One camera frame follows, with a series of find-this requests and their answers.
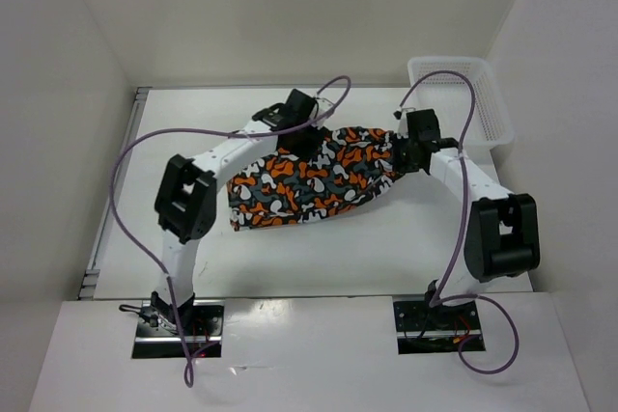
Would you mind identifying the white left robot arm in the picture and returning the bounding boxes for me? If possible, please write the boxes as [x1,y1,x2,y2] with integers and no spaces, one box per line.
[151,89,325,335]

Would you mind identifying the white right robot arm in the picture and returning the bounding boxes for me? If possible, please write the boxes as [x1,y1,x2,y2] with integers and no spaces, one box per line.
[394,109,541,328]

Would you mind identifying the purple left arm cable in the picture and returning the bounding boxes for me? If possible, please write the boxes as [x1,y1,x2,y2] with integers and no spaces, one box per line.
[109,74,351,388]

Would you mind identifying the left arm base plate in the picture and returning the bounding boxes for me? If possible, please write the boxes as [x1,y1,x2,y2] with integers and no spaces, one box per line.
[132,299,227,360]

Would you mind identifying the orange camouflage shorts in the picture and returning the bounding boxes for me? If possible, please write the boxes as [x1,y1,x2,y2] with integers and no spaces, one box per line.
[227,126,404,232]

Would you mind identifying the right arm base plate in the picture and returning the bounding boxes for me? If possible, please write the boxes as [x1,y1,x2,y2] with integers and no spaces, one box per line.
[392,296,486,355]

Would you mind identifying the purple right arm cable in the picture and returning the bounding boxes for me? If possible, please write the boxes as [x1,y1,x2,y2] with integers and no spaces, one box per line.
[395,70,521,374]

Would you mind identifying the white plastic basket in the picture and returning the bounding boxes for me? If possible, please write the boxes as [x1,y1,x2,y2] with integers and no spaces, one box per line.
[405,56,515,150]

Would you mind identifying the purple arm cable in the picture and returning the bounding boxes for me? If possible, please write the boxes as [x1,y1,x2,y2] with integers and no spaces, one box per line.
[109,74,351,388]
[395,70,521,374]

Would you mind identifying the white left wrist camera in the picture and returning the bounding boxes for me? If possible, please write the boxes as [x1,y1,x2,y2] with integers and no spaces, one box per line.
[311,96,337,121]

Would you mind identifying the aluminium table edge rail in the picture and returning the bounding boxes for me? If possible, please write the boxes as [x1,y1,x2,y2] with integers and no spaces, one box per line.
[76,86,151,300]

